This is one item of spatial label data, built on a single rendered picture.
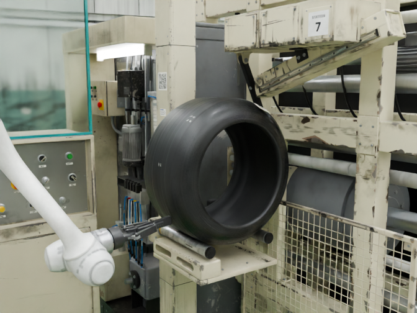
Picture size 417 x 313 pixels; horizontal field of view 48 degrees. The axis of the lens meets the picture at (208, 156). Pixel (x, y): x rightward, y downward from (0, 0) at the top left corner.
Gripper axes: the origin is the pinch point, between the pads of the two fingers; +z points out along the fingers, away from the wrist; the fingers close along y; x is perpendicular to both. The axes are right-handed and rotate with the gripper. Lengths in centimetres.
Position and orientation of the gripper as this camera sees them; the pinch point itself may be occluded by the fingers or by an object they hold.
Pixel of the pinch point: (162, 222)
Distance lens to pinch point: 168.7
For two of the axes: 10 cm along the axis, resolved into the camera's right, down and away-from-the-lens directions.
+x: 1.0, 9.7, 2.2
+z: 8.2, -2.1, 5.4
